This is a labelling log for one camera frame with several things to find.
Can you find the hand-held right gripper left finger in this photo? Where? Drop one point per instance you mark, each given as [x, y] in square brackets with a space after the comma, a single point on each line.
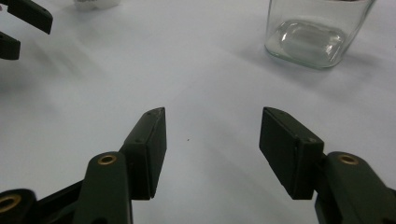
[143, 155]

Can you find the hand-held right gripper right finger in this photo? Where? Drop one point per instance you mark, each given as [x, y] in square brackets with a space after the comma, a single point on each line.
[289, 155]

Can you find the white and blue powder bag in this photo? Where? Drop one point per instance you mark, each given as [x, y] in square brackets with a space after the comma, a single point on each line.
[96, 3]

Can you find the glass jar with black lid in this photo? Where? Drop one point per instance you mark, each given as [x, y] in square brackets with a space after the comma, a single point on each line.
[311, 40]

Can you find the white paper sheet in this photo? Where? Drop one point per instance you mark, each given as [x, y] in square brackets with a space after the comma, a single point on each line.
[202, 77]

